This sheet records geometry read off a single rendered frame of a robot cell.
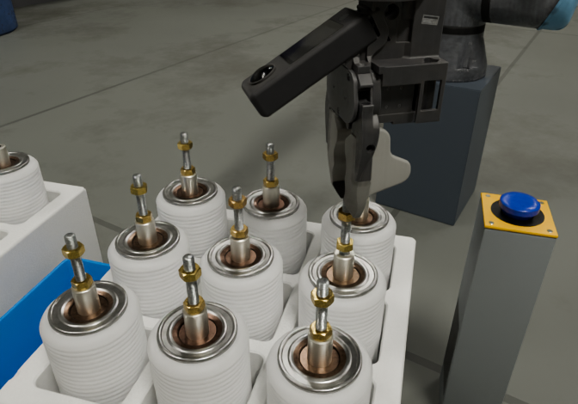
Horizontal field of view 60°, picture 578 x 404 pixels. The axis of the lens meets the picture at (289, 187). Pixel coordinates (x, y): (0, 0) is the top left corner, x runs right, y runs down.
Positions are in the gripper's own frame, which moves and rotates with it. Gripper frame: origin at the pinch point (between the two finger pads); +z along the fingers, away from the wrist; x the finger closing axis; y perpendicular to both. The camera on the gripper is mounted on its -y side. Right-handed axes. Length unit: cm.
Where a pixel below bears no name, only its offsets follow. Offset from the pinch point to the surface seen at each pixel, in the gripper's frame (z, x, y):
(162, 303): 16.1, 7.1, -19.0
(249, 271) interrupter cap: 9.9, 2.9, -9.2
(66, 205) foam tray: 18, 36, -33
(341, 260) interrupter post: 7.3, -0.8, 0.1
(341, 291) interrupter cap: 9.9, -2.7, -0.6
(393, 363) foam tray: 17.2, -6.9, 4.2
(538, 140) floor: 35, 70, 86
